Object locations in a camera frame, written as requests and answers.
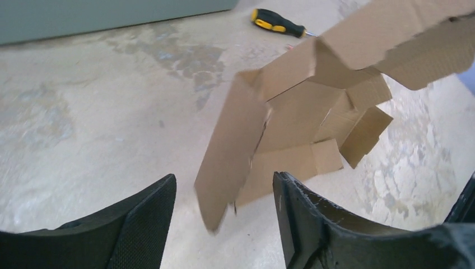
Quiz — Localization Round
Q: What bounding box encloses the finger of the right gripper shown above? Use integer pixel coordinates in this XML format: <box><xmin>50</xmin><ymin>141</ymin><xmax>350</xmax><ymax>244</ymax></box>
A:
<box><xmin>444</xmin><ymin>174</ymin><xmax>474</xmax><ymax>224</ymax></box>

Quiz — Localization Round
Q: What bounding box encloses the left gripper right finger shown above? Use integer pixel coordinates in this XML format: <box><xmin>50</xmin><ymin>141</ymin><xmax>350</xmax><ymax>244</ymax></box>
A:
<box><xmin>273</xmin><ymin>172</ymin><xmax>474</xmax><ymax>268</ymax></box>

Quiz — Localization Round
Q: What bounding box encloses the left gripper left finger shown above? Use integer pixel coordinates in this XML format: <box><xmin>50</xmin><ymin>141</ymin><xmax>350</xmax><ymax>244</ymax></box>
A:
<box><xmin>1</xmin><ymin>174</ymin><xmax>177</xmax><ymax>268</ymax></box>

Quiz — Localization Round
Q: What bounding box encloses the brown cardboard box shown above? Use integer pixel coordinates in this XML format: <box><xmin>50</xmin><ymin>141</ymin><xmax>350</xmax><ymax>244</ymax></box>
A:
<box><xmin>194</xmin><ymin>1</ymin><xmax>474</xmax><ymax>231</ymax></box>

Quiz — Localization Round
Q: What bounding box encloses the black yellow screwdriver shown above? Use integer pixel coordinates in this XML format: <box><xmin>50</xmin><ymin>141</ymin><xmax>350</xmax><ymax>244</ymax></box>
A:
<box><xmin>251</xmin><ymin>8</ymin><xmax>316</xmax><ymax>38</ymax></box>

